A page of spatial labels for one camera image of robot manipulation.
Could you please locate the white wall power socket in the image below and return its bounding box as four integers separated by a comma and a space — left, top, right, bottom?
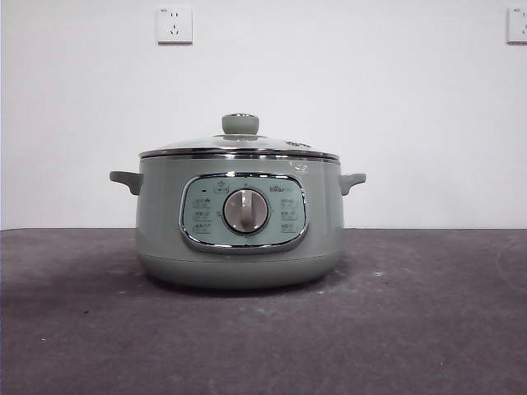
156, 6, 194, 46
506, 7, 527, 45

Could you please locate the glass lid with green knob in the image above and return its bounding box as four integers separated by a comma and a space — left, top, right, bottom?
138, 112, 338, 161

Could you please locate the sage green electric cooking pot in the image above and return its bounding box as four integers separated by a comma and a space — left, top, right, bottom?
109, 156, 367, 289

